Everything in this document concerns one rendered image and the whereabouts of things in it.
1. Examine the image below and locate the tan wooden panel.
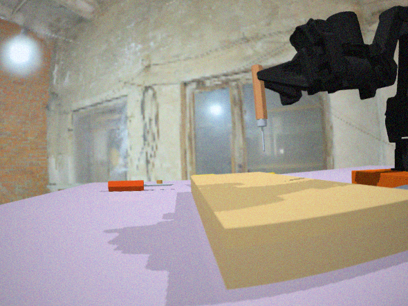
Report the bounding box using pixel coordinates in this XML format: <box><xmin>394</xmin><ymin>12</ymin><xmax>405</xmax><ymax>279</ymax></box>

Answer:
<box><xmin>190</xmin><ymin>172</ymin><xmax>408</xmax><ymax>290</ymax></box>

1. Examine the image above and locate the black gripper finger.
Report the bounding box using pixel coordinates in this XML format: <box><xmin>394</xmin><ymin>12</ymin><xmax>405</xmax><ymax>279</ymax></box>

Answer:
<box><xmin>257</xmin><ymin>47</ymin><xmax>314</xmax><ymax>91</ymax></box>
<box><xmin>264</xmin><ymin>81</ymin><xmax>297</xmax><ymax>100</ymax></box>

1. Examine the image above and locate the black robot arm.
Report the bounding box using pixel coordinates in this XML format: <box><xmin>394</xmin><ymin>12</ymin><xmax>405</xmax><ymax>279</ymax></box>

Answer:
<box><xmin>289</xmin><ymin>6</ymin><xmax>408</xmax><ymax>172</ymax></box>

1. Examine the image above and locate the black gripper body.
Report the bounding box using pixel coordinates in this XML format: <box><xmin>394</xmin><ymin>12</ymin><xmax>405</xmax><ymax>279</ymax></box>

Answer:
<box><xmin>280</xmin><ymin>32</ymin><xmax>352</xmax><ymax>106</ymax></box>

